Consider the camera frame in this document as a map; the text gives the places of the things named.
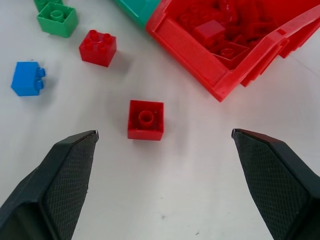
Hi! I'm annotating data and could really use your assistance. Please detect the green building block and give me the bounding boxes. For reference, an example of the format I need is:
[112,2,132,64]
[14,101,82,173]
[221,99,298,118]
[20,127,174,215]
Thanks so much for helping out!
[36,2,78,39]
[33,0,65,13]

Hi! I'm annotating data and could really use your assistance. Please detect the blue building block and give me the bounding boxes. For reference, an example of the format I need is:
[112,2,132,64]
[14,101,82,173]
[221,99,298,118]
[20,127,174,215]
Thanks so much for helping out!
[10,61,47,97]

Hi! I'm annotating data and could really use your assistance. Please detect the red building block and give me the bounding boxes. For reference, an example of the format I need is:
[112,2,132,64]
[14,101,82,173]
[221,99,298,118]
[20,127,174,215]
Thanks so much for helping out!
[212,41,251,70]
[192,19,227,48]
[78,29,117,68]
[127,99,165,142]

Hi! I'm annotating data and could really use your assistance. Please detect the red plastic bin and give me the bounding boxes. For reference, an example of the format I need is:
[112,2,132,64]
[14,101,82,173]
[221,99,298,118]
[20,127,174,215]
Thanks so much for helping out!
[145,0,320,103]

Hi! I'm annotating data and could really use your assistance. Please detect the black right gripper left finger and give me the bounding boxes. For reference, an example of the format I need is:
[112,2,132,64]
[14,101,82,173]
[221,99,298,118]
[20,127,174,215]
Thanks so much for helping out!
[0,129,100,240]

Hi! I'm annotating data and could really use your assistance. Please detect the green plastic bin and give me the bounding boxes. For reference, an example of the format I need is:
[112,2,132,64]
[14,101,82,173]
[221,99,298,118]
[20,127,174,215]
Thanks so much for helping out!
[111,0,162,30]

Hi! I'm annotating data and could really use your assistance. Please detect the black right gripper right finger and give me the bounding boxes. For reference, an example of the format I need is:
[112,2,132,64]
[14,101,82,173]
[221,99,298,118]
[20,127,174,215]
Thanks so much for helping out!
[231,128,320,240]

